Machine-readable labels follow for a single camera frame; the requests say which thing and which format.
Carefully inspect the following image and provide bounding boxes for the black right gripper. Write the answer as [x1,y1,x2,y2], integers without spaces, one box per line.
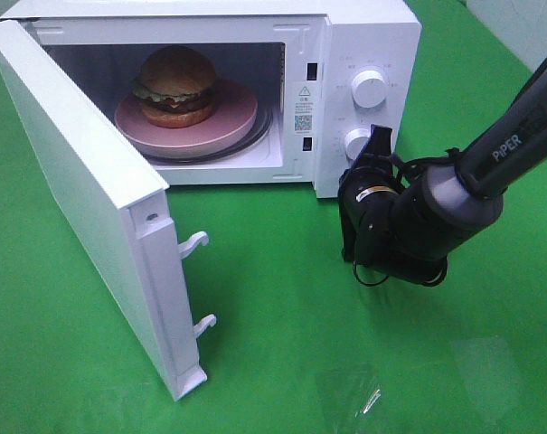
[338,125,401,271]

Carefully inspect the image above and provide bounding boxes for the white timer knob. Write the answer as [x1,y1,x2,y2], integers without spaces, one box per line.
[344,128,372,161]

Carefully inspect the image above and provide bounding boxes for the pink round plate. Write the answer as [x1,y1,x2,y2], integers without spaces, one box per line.
[114,80,259,160]

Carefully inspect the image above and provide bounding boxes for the burger with lettuce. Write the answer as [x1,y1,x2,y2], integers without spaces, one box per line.
[132,45,217,128]

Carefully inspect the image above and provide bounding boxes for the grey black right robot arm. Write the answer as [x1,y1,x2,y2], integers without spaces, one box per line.
[338,57,547,287]

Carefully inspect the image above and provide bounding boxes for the white upper power knob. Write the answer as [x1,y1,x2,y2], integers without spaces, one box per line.
[351,69,388,109]

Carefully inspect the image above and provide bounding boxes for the white warning label sticker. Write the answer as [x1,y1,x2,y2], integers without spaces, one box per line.
[291,81,316,134]

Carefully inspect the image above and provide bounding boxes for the glass microwave turntable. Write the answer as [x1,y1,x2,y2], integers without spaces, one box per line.
[143,108,273,165]

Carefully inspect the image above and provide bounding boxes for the white microwave oven body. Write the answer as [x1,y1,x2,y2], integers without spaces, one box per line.
[0,1,421,198]

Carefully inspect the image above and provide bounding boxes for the clear tape patch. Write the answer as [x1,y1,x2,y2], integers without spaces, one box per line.
[316,363,382,424]

